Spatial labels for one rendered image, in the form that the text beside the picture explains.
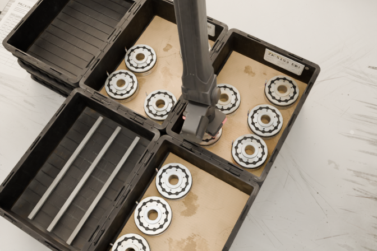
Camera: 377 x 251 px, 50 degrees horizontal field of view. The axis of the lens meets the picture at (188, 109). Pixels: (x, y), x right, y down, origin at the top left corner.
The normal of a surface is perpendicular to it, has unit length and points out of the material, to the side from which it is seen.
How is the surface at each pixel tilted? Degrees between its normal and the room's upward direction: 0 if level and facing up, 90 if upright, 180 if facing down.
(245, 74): 0
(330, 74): 0
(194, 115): 9
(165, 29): 0
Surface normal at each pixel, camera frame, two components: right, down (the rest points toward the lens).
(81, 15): -0.04, -0.40
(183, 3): -0.36, 0.78
